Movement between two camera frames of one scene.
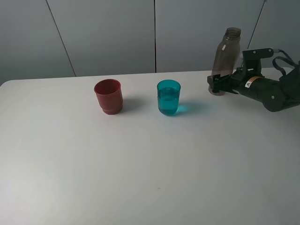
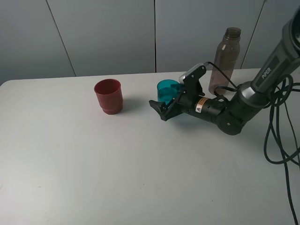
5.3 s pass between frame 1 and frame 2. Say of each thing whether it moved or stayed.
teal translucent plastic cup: stayed
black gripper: moved
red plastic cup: stayed
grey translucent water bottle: stayed
